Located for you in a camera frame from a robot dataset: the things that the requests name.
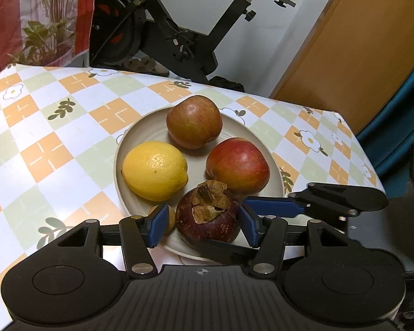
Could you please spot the black exercise bike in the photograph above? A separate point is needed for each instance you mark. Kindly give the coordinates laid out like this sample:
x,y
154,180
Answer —
x,y
122,28

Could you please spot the checkered floral tablecloth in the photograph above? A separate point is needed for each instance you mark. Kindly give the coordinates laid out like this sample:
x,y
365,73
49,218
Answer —
x,y
59,130

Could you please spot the beige round plate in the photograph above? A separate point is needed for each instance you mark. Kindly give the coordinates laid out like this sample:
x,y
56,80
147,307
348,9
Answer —
x,y
153,127

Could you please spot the yellow lemon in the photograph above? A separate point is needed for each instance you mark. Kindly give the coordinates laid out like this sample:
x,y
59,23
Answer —
x,y
155,170

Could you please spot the brownish red apple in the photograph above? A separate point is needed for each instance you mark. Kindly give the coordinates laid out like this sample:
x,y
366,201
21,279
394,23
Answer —
x,y
194,122

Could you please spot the red printed backdrop cloth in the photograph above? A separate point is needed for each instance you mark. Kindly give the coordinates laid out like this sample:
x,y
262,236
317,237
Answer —
x,y
45,32

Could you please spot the teal curtain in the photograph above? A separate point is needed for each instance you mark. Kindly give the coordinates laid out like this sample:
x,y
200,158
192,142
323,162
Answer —
x,y
387,139

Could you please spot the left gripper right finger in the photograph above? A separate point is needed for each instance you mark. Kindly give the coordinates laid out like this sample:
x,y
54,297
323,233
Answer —
x,y
265,230

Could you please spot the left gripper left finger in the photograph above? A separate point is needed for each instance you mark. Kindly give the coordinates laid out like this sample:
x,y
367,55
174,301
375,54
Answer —
x,y
138,234

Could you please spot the wooden door panel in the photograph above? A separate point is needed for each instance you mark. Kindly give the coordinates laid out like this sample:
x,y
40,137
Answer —
x,y
354,60

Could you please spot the dark purple mangosteen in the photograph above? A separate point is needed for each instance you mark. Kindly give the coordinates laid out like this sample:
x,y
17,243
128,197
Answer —
x,y
208,212

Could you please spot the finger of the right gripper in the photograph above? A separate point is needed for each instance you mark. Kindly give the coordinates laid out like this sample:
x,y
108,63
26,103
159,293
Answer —
x,y
277,206
226,253

